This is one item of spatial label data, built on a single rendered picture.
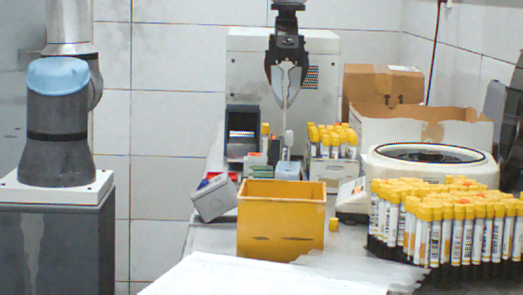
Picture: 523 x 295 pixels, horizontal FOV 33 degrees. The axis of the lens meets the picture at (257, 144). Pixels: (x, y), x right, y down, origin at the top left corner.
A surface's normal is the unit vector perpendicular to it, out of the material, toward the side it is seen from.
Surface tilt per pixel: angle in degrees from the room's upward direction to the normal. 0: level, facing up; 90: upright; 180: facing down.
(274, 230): 90
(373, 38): 90
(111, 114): 90
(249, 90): 90
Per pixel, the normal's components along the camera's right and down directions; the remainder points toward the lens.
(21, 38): 0.00, 0.18
